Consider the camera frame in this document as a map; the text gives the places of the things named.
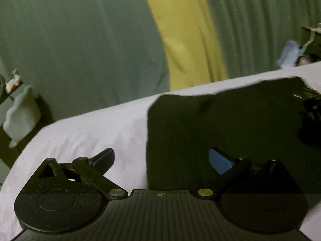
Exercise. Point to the grey-green curtain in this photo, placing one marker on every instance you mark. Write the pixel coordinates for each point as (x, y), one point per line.
(75, 42)

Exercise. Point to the black pants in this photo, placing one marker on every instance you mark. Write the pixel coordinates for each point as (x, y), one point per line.
(213, 120)

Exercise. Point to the light blue cloth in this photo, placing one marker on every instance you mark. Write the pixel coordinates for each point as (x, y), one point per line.
(288, 54)

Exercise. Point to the white plush cushion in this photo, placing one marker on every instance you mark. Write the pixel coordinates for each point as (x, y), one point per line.
(22, 115)

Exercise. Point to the red and white packet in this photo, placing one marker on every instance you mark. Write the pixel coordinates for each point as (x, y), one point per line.
(13, 81)

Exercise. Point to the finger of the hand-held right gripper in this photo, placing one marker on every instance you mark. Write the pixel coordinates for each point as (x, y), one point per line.
(313, 109)

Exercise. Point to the dark bedside table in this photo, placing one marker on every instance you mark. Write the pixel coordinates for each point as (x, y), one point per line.
(313, 42)

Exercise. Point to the yellow curtain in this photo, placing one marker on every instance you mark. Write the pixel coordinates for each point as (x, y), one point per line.
(183, 30)

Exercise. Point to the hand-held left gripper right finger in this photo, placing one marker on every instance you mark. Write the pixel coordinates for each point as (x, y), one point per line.
(220, 161)

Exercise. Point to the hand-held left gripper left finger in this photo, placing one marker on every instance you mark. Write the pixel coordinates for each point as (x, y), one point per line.
(103, 157)

